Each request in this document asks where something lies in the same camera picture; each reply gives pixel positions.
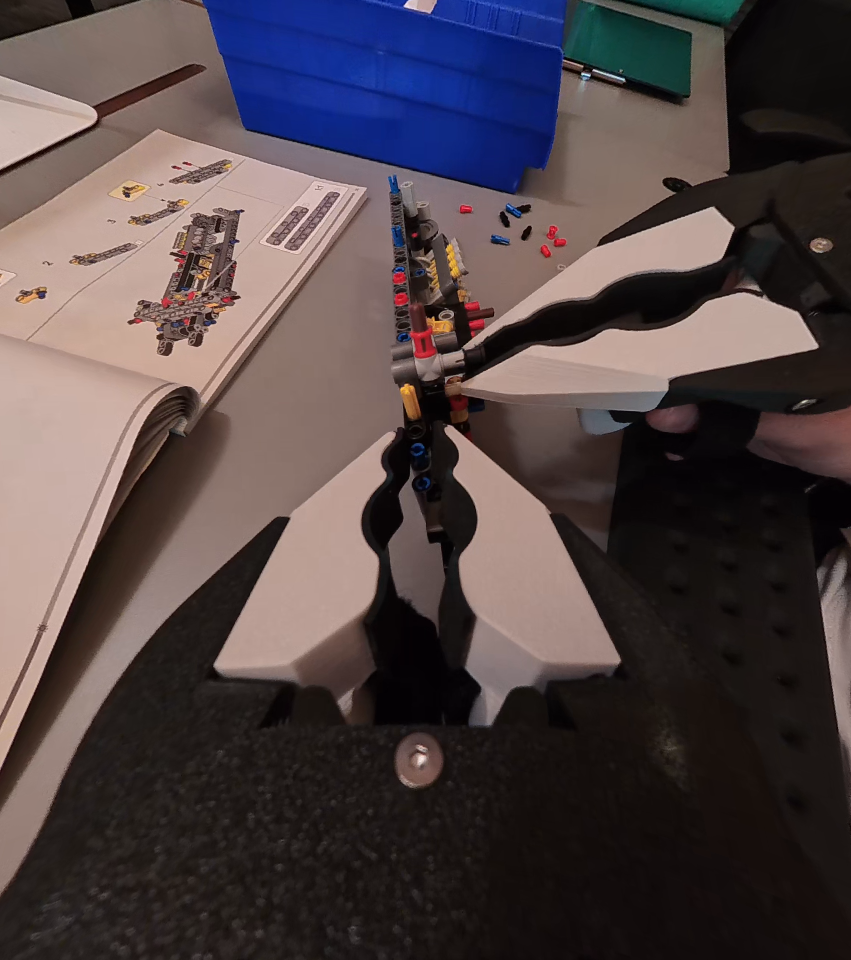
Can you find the black mesh office chair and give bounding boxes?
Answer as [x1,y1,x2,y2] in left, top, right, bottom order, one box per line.
[725,0,851,177]

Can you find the blue plastic bin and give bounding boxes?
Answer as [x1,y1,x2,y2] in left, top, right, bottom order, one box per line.
[202,0,569,195]

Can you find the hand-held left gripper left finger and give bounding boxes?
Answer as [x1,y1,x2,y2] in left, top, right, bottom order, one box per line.
[213,429,400,727]

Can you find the person's right hand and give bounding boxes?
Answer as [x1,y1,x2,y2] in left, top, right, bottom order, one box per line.
[645,407,851,511]

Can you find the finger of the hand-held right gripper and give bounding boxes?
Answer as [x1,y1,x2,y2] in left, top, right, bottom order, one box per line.
[461,207,740,370]
[459,292,822,414]

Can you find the lego instruction booklet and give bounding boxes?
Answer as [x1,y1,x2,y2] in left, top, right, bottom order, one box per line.
[0,129,369,886]

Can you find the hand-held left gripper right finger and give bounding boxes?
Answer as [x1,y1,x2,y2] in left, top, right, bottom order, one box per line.
[436,426,622,727]

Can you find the black perforated mat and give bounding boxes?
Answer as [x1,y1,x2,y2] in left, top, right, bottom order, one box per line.
[609,412,851,960]

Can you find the grey lego car chassis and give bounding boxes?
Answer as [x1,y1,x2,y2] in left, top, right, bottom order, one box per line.
[386,174,500,560]

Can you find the scattered small lego pins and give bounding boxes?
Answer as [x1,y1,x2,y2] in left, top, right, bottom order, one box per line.
[458,201,569,271]

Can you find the green tote with handle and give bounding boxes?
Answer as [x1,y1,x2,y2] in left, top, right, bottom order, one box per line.
[562,0,742,105]

